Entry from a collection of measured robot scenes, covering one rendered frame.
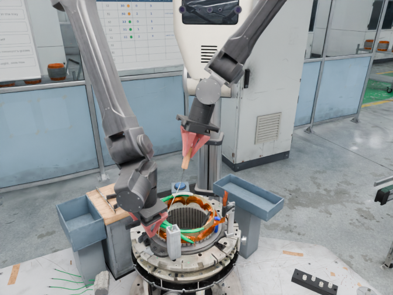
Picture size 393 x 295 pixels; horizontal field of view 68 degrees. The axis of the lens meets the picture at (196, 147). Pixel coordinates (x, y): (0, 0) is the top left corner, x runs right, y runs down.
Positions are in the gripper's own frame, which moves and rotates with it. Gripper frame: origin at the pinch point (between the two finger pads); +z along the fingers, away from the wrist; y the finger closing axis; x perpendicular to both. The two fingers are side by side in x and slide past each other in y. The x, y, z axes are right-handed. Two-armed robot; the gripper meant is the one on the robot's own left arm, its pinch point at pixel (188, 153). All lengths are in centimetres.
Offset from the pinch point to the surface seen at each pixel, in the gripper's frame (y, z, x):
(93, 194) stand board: -15.3, 31.5, 34.0
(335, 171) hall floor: 258, 30, 154
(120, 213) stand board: -7.6, 30.1, 19.4
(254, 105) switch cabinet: 146, -13, 187
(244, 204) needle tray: 32.7, 17.7, 11.0
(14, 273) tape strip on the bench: -36, 69, 38
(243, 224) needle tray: 37.3, 26.7, 12.8
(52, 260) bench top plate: -23, 65, 40
